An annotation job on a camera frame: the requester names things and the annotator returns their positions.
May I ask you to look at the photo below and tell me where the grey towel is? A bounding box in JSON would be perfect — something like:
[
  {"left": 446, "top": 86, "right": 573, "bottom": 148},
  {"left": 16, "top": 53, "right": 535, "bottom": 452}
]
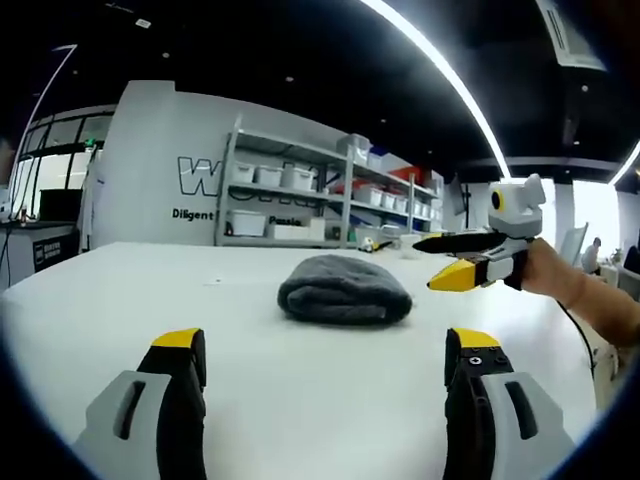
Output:
[{"left": 277, "top": 253, "right": 414, "bottom": 326}]

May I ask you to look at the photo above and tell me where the person's right hand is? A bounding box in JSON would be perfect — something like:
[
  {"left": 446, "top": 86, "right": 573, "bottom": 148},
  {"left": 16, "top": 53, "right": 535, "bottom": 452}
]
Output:
[{"left": 520, "top": 236, "right": 576, "bottom": 304}]

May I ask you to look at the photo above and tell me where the white board panel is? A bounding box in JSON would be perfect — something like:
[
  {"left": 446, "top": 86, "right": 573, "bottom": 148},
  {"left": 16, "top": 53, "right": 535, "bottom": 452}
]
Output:
[{"left": 558, "top": 221, "right": 591, "bottom": 267}]

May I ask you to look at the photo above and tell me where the short ceiling light strip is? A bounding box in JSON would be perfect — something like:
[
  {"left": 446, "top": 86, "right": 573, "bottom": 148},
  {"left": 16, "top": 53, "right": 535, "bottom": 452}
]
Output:
[{"left": 610, "top": 139, "right": 640, "bottom": 187}]

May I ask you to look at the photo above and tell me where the metal shelving unit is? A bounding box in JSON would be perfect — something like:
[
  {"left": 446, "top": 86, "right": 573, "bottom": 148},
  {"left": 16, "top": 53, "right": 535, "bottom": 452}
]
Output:
[{"left": 214, "top": 115, "right": 447, "bottom": 250}]

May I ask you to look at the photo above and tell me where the long ceiling light strip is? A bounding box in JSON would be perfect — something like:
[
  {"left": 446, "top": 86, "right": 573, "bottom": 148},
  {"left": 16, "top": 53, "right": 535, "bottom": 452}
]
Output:
[{"left": 358, "top": 0, "right": 513, "bottom": 180}]

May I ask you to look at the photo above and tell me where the row of white storage bins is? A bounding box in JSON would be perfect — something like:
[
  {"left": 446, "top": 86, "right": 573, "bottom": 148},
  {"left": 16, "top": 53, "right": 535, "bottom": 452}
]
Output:
[{"left": 230, "top": 133, "right": 444, "bottom": 240}]

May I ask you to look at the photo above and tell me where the ceiling air vent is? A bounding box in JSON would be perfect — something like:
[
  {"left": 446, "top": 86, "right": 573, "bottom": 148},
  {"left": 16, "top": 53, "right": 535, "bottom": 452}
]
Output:
[{"left": 535, "top": 0, "right": 609, "bottom": 72}]

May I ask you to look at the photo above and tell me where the dark counter desk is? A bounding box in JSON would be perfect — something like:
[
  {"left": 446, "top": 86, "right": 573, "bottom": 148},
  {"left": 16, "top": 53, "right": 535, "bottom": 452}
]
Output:
[{"left": 0, "top": 218, "right": 82, "bottom": 291}]

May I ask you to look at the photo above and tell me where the black monitor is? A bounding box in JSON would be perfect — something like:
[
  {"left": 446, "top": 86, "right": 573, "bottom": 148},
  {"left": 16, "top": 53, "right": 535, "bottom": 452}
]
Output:
[{"left": 38, "top": 188, "right": 83, "bottom": 223}]

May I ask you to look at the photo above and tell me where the thin curved ceiling light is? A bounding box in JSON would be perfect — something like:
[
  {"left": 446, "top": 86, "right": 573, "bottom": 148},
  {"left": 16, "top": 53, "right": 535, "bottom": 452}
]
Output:
[{"left": 8, "top": 43, "right": 80, "bottom": 201}]

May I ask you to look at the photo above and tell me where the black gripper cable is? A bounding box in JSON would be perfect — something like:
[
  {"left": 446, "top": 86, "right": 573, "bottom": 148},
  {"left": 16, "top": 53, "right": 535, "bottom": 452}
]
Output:
[{"left": 557, "top": 298, "right": 600, "bottom": 377}]

